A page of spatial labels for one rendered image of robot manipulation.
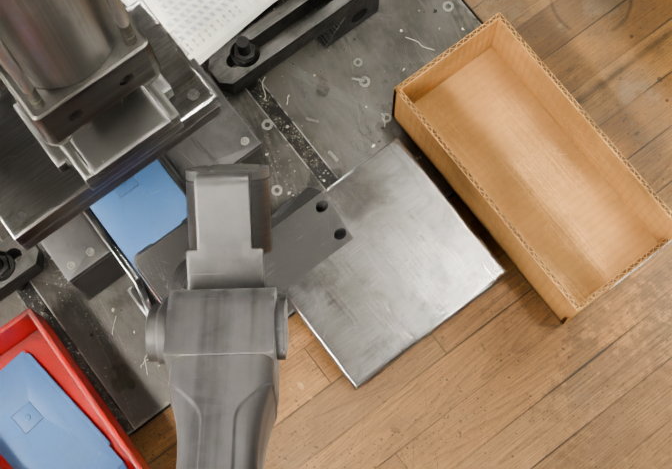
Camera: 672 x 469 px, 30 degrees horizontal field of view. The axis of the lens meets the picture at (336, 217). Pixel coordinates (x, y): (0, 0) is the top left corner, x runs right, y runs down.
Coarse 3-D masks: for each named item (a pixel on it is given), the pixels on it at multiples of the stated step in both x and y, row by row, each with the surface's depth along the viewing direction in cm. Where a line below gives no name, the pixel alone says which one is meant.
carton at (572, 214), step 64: (448, 64) 114; (512, 64) 116; (448, 128) 116; (512, 128) 116; (576, 128) 113; (512, 192) 115; (576, 192) 114; (640, 192) 109; (512, 256) 112; (576, 256) 113; (640, 256) 110
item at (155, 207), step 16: (144, 176) 107; (160, 176) 107; (112, 192) 106; (128, 192) 106; (144, 192) 106; (160, 192) 106; (176, 192) 106; (96, 208) 106; (112, 208) 106; (128, 208) 106; (144, 208) 106; (160, 208) 106; (176, 208) 106; (112, 224) 106; (128, 224) 106; (144, 224) 105; (160, 224) 105; (176, 224) 105; (128, 240) 105; (144, 240) 105; (128, 256) 105
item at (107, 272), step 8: (256, 152) 109; (248, 160) 109; (256, 160) 111; (112, 256) 107; (104, 264) 107; (112, 264) 109; (120, 264) 110; (88, 272) 106; (96, 272) 108; (104, 272) 109; (112, 272) 111; (120, 272) 112; (80, 280) 107; (88, 280) 108; (96, 280) 109; (104, 280) 111; (112, 280) 112; (80, 288) 108; (88, 288) 110; (96, 288) 111; (104, 288) 113; (88, 296) 112
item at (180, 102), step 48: (0, 96) 93; (144, 96) 88; (192, 96) 92; (0, 144) 92; (48, 144) 90; (96, 144) 87; (144, 144) 88; (0, 192) 91; (48, 192) 91; (96, 192) 92
